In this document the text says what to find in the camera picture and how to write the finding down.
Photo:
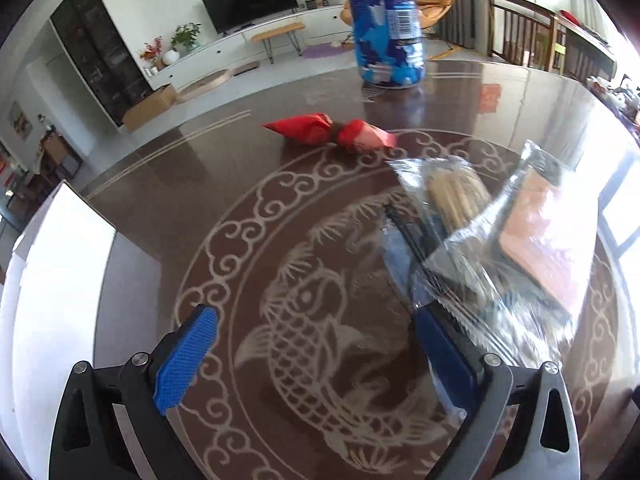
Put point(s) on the purple floor mat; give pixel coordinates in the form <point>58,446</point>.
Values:
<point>325,51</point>

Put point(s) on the grey curtain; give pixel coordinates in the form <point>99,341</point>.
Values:
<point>457,0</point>

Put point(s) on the wooden chair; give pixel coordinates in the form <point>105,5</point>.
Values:
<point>522,30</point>
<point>585,47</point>

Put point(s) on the black television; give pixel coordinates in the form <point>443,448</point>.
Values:
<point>250,0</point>

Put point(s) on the red flower bouquet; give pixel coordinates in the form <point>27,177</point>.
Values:
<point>151,52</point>

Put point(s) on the clear packet of wooden sticks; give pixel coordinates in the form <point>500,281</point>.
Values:
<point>455,195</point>

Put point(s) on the white TV cabinet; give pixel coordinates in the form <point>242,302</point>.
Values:
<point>210,55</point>

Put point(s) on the orange lounge chair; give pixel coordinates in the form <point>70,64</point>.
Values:
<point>437,0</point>

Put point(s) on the blue camouflage bottle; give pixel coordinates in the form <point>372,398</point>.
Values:
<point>385,20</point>

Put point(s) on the wall painting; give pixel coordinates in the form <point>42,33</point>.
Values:
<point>20,120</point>

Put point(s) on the bushy green potted plant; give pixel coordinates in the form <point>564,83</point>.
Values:
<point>186,37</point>

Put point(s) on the wooden bench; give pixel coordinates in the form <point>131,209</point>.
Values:
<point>277,30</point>

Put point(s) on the cardboard box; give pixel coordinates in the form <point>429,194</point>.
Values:
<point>150,107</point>

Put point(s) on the red candy wrapper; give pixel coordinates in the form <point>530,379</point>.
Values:
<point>310,130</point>

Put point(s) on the orange phone case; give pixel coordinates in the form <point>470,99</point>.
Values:
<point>545,240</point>

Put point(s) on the white round vase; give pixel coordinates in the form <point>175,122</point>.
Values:
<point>170,57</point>

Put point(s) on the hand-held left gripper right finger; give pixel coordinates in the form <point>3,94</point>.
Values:
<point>445,355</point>

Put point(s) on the dark display cabinet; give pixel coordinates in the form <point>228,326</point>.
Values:
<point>100,50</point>

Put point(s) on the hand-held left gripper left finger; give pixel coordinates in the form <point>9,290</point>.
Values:
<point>185,355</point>

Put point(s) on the round floor mat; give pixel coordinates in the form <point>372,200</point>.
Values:
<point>205,86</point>

